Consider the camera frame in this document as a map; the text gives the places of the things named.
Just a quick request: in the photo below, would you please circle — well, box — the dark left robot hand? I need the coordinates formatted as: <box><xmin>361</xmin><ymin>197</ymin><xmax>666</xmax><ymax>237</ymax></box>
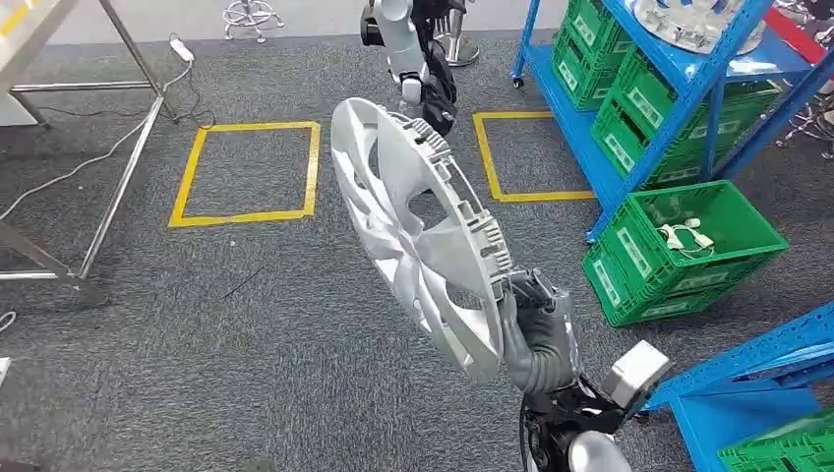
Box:
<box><xmin>420</xmin><ymin>38</ymin><xmax>460</xmax><ymax>138</ymax></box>

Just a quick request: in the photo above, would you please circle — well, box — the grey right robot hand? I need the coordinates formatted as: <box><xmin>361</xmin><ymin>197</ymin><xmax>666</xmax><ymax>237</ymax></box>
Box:
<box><xmin>498</xmin><ymin>267</ymin><xmax>584</xmax><ymax>395</ymax></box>

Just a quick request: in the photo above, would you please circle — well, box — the silver plastic hubcap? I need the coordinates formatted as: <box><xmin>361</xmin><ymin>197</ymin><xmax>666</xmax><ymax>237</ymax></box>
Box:
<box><xmin>329</xmin><ymin>97</ymin><xmax>516</xmax><ymax>383</ymax></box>

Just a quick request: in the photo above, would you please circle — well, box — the chrome stool base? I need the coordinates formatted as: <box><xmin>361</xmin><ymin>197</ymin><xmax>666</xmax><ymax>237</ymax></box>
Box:
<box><xmin>778</xmin><ymin>90</ymin><xmax>834</xmax><ymax>161</ymax></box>
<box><xmin>433</xmin><ymin>9</ymin><xmax>482</xmax><ymax>69</ymax></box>
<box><xmin>223</xmin><ymin>0</ymin><xmax>286</xmax><ymax>43</ymax></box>

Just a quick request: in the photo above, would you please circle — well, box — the yellow floor tape square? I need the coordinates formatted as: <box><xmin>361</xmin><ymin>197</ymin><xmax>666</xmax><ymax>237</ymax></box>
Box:
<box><xmin>472</xmin><ymin>111</ymin><xmax>595</xmax><ymax>204</ymax></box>
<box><xmin>167</xmin><ymin>121</ymin><xmax>322</xmax><ymax>229</ymax></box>

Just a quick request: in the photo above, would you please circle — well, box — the green plastic crate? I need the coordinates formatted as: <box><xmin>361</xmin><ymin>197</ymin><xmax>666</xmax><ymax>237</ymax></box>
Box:
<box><xmin>562</xmin><ymin>0</ymin><xmax>636</xmax><ymax>60</ymax></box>
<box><xmin>599</xmin><ymin>180</ymin><xmax>790</xmax><ymax>298</ymax></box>
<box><xmin>581</xmin><ymin>244</ymin><xmax>741</xmax><ymax>328</ymax></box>
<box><xmin>612</xmin><ymin>48</ymin><xmax>780</xmax><ymax>142</ymax></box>
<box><xmin>591</xmin><ymin>97</ymin><xmax>738</xmax><ymax>190</ymax></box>
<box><xmin>550</xmin><ymin>32</ymin><xmax>621</xmax><ymax>112</ymax></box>
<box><xmin>716</xmin><ymin>408</ymin><xmax>834</xmax><ymax>472</ymax></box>

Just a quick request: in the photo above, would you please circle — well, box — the blue metal shelf rack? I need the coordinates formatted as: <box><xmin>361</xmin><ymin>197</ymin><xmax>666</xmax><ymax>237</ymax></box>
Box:
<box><xmin>644</xmin><ymin>302</ymin><xmax>834</xmax><ymax>472</ymax></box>
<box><xmin>510</xmin><ymin>0</ymin><xmax>834</xmax><ymax>244</ymax></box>

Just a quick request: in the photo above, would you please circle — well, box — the white power strip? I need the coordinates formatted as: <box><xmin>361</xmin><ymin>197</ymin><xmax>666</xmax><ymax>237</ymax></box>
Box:
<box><xmin>169</xmin><ymin>35</ymin><xmax>196</xmax><ymax>65</ymax></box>

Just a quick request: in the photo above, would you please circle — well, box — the steel table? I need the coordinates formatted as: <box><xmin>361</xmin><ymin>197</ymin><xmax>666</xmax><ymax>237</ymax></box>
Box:
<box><xmin>0</xmin><ymin>0</ymin><xmax>180</xmax><ymax>308</ymax></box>

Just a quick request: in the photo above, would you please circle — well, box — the red shelf beam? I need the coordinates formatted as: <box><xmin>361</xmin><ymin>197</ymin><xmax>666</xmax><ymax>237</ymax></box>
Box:
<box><xmin>762</xmin><ymin>7</ymin><xmax>830</xmax><ymax>67</ymax></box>

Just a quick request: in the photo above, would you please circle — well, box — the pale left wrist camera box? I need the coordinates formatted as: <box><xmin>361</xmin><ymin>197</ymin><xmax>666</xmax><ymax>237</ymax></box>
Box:
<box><xmin>398</xmin><ymin>73</ymin><xmax>425</xmax><ymax>107</ymax></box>

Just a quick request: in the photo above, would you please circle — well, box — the white cable bundle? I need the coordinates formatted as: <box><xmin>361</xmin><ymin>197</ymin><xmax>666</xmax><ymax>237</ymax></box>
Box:
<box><xmin>658</xmin><ymin>217</ymin><xmax>716</xmax><ymax>256</ymax></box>

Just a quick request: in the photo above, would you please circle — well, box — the white power cable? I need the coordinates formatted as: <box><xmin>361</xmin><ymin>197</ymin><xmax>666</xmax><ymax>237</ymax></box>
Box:
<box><xmin>0</xmin><ymin>58</ymin><xmax>194</xmax><ymax>223</ymax></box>

